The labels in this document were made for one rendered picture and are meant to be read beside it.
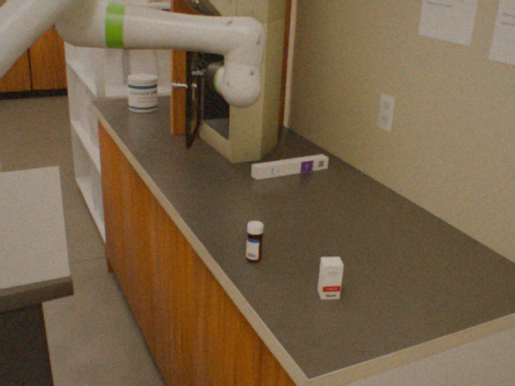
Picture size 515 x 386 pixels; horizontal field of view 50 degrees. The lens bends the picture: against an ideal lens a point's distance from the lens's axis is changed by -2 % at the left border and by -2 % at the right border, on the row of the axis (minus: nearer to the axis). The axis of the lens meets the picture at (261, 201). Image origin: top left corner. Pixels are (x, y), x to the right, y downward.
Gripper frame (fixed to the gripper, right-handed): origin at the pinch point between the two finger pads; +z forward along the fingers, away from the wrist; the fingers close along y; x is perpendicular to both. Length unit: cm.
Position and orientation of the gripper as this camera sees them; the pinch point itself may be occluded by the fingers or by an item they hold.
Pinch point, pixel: (197, 63)
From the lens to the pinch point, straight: 185.3
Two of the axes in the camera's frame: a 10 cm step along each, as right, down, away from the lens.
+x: -0.5, 9.1, 4.0
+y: -9.0, 1.3, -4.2
